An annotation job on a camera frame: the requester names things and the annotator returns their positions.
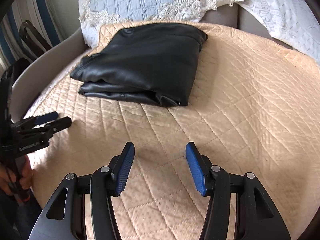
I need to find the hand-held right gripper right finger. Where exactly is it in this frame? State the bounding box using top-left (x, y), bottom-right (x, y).
top-left (185, 142), bottom-right (292, 240)

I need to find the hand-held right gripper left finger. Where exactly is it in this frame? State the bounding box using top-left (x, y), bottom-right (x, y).
top-left (29, 142), bottom-right (135, 240)

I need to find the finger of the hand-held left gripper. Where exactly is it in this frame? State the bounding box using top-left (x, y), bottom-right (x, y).
top-left (22, 116), bottom-right (72, 140)
top-left (15, 112), bottom-right (59, 130)

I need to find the black leather jacket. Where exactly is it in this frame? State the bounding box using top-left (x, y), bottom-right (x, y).
top-left (70, 22), bottom-right (208, 107)

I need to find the person's left hand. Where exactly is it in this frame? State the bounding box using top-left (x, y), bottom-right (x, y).
top-left (0, 161), bottom-right (33, 196)

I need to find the beige quilted mat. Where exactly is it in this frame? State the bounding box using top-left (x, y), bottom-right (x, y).
top-left (24, 21), bottom-right (320, 240)

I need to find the person's left leg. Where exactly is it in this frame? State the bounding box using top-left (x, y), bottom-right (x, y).
top-left (0, 192), bottom-right (43, 240)

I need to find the black folding stand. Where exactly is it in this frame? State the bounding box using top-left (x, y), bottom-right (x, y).
top-left (19, 20), bottom-right (54, 60)

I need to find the blue white striped curtain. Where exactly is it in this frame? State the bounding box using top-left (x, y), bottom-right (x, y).
top-left (0, 0), bottom-right (63, 65)

